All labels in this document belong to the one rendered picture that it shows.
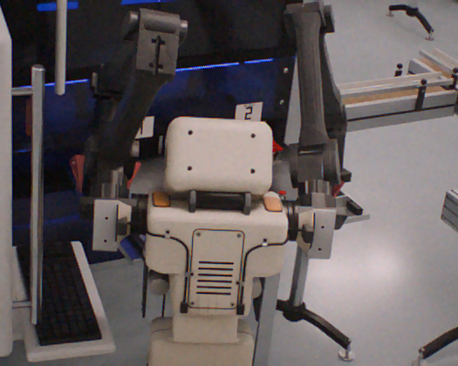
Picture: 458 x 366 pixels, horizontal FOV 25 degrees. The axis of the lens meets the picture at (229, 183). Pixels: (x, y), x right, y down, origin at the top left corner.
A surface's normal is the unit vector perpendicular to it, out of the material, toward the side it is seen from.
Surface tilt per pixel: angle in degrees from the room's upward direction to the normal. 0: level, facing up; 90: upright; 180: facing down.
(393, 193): 0
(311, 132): 52
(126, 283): 90
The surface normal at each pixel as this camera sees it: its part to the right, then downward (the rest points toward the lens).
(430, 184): 0.10, -0.87
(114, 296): 0.47, 0.47
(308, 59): -0.22, -0.21
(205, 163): 0.12, -0.22
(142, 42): 0.31, -0.11
